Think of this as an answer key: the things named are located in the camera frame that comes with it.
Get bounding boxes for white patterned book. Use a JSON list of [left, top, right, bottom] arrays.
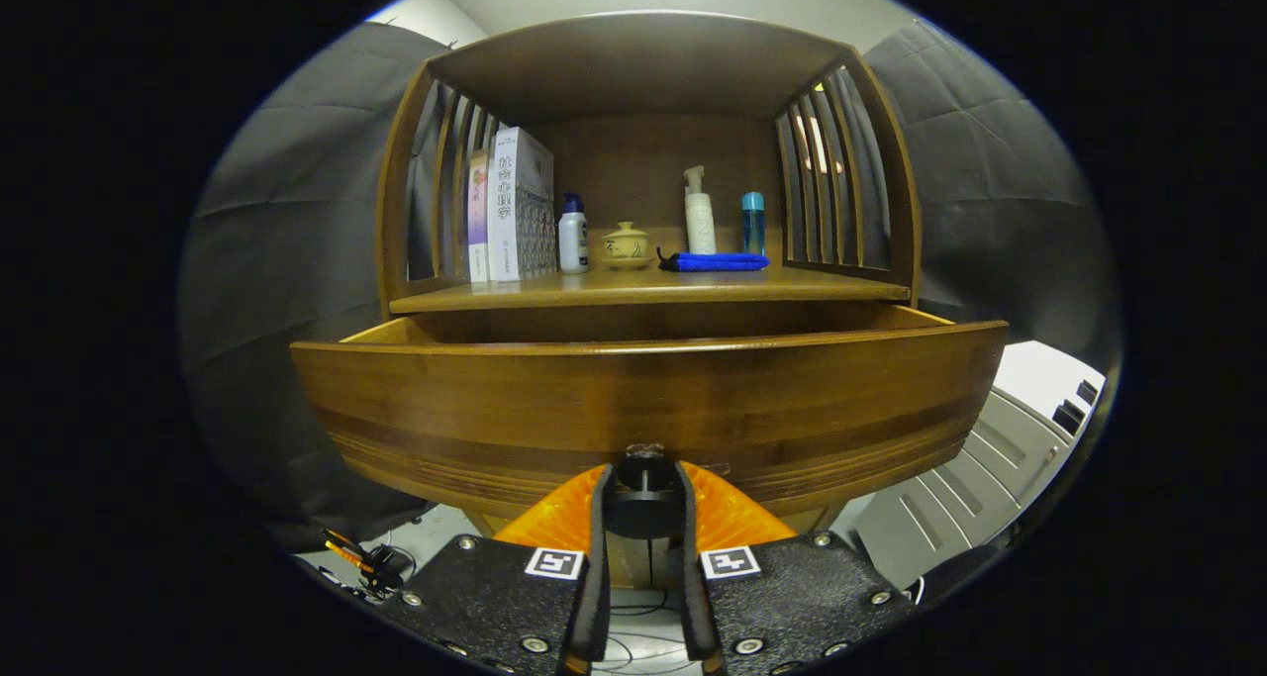
[[487, 127, 557, 282]]

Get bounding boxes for blue folded cloth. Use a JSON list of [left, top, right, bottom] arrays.
[[657, 248, 770, 273]]

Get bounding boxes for black floor cables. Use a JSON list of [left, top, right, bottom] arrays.
[[594, 587, 694, 675]]

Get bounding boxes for orange black tool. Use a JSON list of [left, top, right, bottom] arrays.
[[322, 528, 417, 598]]

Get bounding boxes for white drawer unit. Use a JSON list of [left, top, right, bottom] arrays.
[[853, 339, 1107, 588]]

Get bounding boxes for white bottle blue cap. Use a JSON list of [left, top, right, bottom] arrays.
[[558, 193, 590, 274]]

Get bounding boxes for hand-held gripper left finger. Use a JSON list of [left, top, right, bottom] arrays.
[[381, 463, 615, 676]]

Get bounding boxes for black backdrop cloth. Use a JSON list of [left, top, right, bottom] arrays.
[[178, 18, 1124, 548]]

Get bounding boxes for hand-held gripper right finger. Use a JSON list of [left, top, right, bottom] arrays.
[[676, 461, 917, 676]]

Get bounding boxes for wooden cabinet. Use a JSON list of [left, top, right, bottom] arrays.
[[374, 11, 924, 590]]

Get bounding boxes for wooden countertop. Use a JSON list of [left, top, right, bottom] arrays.
[[389, 265, 912, 314]]

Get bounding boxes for wooden drawer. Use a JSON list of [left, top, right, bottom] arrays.
[[290, 305, 1009, 563]]

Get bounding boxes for white pump bottle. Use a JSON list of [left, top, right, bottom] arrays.
[[683, 165, 718, 255]]

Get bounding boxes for purple pink book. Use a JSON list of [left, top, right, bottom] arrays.
[[467, 149, 491, 283]]

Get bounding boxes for yellow lidded tea cup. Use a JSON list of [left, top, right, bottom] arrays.
[[599, 222, 654, 270]]

